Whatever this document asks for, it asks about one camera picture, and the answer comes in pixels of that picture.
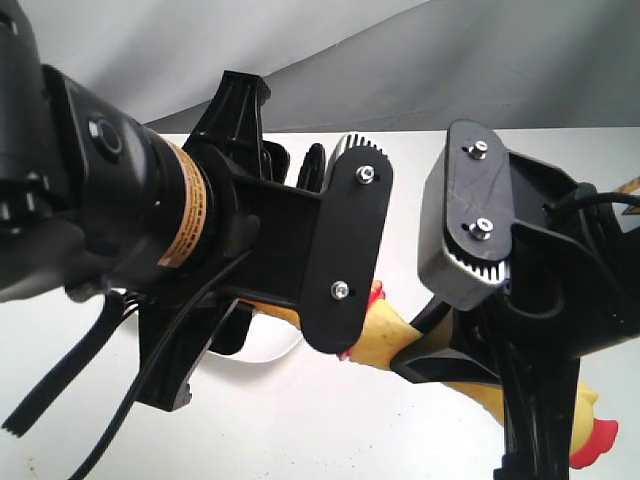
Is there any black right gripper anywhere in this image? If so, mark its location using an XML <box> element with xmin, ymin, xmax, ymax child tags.
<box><xmin>391</xmin><ymin>150</ymin><xmax>639</xmax><ymax>479</ymax></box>

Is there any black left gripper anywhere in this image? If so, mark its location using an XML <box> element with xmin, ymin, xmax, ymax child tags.
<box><xmin>137</xmin><ymin>71</ymin><xmax>326</xmax><ymax>412</ymax></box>

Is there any yellow rubber chicken toy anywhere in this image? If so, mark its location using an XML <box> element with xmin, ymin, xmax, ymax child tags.
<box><xmin>238</xmin><ymin>280</ymin><xmax>620</xmax><ymax>470</ymax></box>

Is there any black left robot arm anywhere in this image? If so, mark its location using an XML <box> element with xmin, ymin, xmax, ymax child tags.
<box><xmin>1</xmin><ymin>1</ymin><xmax>332</xmax><ymax>436</ymax></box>

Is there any white square plate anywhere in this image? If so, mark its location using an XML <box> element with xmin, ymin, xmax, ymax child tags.
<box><xmin>211</xmin><ymin>313</ymin><xmax>303</xmax><ymax>364</ymax></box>

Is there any grey backdrop cloth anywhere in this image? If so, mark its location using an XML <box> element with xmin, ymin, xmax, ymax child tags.
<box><xmin>23</xmin><ymin>1</ymin><xmax>639</xmax><ymax>133</ymax></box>

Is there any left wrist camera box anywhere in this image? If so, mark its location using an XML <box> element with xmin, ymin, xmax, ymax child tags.
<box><xmin>298</xmin><ymin>132</ymin><xmax>393</xmax><ymax>354</ymax></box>

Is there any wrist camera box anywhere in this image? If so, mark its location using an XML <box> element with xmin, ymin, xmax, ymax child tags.
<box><xmin>298</xmin><ymin>132</ymin><xmax>393</xmax><ymax>354</ymax></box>
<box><xmin>417</xmin><ymin>120</ymin><xmax>515</xmax><ymax>311</ymax></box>

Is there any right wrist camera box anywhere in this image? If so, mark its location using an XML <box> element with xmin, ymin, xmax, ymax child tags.
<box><xmin>417</xmin><ymin>120</ymin><xmax>515</xmax><ymax>311</ymax></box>

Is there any black velcro strap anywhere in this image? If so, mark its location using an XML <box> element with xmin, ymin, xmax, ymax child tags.
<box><xmin>0</xmin><ymin>291</ymin><xmax>128</xmax><ymax>440</ymax></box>

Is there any black right camera cable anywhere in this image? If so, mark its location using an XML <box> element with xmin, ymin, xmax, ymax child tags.
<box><xmin>553</xmin><ymin>182</ymin><xmax>640</xmax><ymax>221</ymax></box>

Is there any black camera cable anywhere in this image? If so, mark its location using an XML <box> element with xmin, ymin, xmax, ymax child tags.
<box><xmin>553</xmin><ymin>182</ymin><xmax>640</xmax><ymax>221</ymax></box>
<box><xmin>65</xmin><ymin>249</ymin><xmax>253</xmax><ymax>480</ymax></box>

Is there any black left camera cable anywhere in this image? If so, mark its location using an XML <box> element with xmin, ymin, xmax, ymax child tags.
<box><xmin>65</xmin><ymin>249</ymin><xmax>253</xmax><ymax>480</ymax></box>

